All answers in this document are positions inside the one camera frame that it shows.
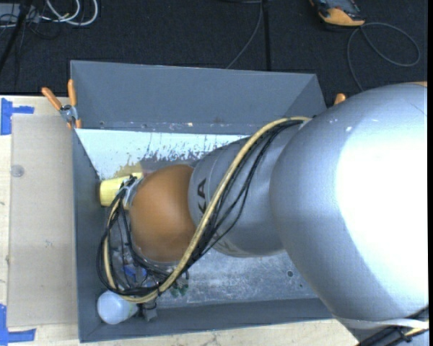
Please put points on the white plastic bottle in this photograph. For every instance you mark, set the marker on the white plastic bottle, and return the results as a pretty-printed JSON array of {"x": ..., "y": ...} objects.
[{"x": 113, "y": 308}]

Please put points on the yellow cylinder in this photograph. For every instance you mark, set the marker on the yellow cylinder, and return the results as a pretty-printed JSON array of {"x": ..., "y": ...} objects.
[{"x": 110, "y": 191}]

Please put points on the grey metal bin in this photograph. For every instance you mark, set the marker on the grey metal bin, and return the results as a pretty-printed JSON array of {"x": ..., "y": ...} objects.
[{"x": 187, "y": 96}]

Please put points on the black cylinder on white bracket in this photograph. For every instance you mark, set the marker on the black cylinder on white bracket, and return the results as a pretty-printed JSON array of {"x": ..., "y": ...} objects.
[{"x": 149, "y": 312}]

